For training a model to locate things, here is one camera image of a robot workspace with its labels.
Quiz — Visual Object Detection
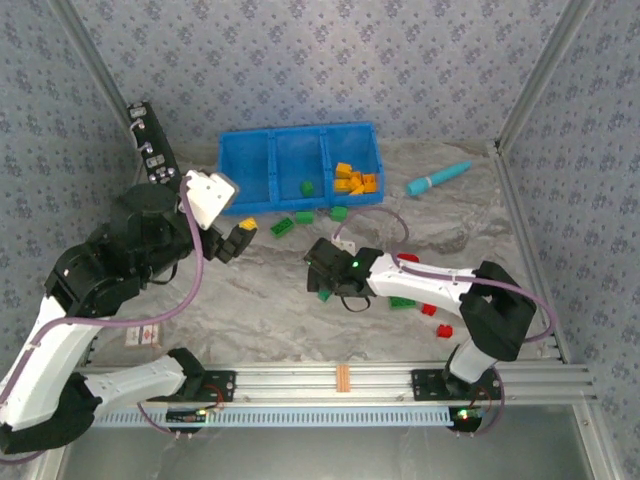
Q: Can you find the blue three-compartment bin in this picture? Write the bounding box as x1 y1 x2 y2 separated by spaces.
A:
217 121 386 217

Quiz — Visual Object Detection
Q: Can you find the small printed label card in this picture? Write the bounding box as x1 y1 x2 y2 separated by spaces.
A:
125 325 164 347

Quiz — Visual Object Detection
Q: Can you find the black box with silver connectors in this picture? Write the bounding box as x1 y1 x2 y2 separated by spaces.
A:
125 101 182 190

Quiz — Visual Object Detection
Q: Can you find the teal marker pen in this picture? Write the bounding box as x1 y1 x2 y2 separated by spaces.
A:
405 160 474 197

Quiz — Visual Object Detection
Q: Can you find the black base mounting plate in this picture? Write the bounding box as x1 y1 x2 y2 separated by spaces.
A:
199 369 237 403
411 368 503 401

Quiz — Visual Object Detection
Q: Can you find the small circuit board with LED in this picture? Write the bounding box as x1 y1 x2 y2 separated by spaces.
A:
448 407 484 430
166 408 209 425

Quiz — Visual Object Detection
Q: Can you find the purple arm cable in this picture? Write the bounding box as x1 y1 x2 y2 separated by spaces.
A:
332 207 559 344
0 182 206 461

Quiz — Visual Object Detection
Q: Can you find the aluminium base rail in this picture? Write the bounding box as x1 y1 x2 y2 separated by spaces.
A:
74 363 599 406

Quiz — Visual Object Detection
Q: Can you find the light blue slotted cable duct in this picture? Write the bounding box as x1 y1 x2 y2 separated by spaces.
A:
92 405 456 427

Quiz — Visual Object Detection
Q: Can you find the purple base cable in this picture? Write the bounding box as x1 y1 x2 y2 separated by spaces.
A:
474 372 509 437
133 393 177 436

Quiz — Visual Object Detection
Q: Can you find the aluminium side rail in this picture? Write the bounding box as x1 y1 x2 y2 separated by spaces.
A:
489 142 574 369

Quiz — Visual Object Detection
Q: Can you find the aluminium frame post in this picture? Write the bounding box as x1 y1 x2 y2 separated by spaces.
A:
492 0 599 154
49 0 146 156

